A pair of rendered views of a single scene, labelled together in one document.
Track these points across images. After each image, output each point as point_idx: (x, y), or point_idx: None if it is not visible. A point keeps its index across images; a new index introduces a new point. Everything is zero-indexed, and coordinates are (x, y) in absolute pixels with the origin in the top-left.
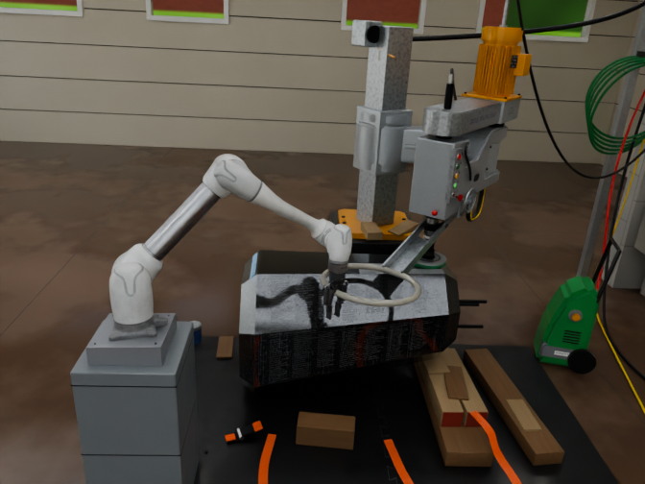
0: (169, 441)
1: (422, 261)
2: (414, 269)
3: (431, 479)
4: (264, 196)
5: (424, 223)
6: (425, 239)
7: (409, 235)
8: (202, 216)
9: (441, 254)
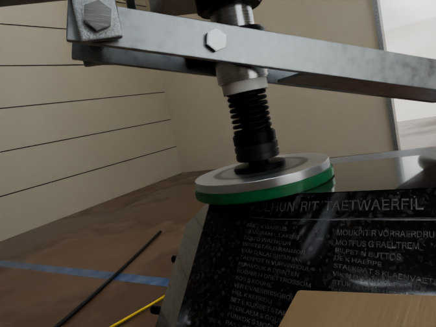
0: None
1: (303, 155)
2: (347, 161)
3: None
4: None
5: (263, 26)
6: (266, 95)
7: (348, 45)
8: None
9: (200, 178)
